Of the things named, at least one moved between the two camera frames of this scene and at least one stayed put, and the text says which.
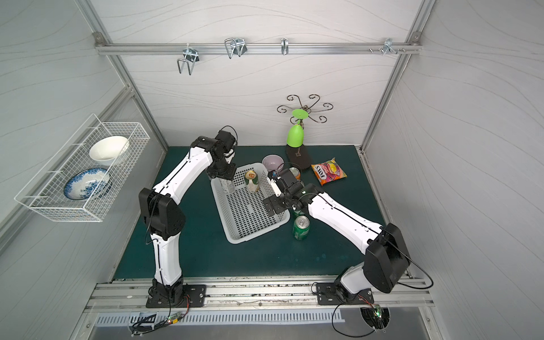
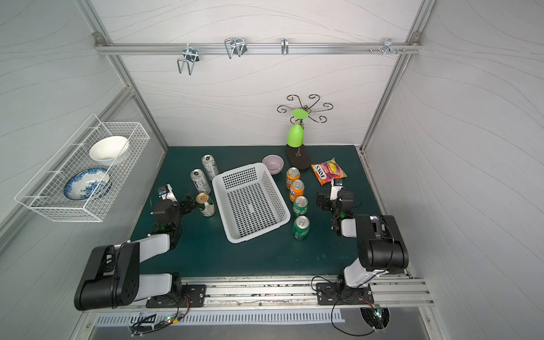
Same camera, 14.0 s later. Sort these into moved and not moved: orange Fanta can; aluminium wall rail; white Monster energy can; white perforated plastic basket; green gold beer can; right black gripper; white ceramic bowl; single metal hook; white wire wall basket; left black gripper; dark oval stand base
Moved: white Monster energy can; right black gripper; left black gripper; green gold beer can
Not moved: white ceramic bowl; single metal hook; white wire wall basket; orange Fanta can; white perforated plastic basket; dark oval stand base; aluminium wall rail
